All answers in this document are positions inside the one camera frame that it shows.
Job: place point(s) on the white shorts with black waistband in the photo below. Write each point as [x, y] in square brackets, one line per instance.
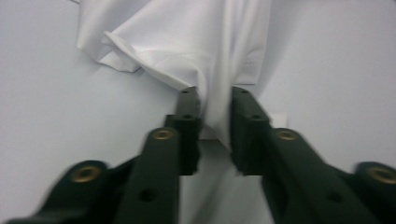
[186, 40]

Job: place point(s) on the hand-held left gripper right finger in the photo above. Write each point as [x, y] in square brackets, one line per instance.
[249, 143]

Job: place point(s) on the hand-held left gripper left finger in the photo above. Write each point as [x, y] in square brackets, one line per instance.
[186, 143]

